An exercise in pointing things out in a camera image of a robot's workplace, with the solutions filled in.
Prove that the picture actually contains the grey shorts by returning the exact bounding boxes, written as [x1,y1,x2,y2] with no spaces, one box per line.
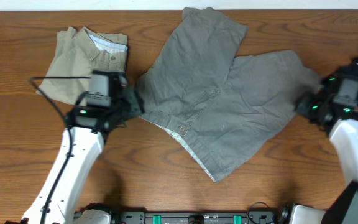
[136,7,319,182]

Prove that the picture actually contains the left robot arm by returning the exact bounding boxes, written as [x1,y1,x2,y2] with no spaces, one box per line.
[20,73,144,223]

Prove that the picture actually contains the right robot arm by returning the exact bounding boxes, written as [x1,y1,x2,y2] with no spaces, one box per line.
[288,62,358,224]

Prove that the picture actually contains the folded khaki shorts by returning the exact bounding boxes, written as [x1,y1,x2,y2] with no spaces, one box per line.
[39,27,128,105]

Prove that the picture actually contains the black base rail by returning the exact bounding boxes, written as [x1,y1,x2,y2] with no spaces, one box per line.
[73,203,291,224]

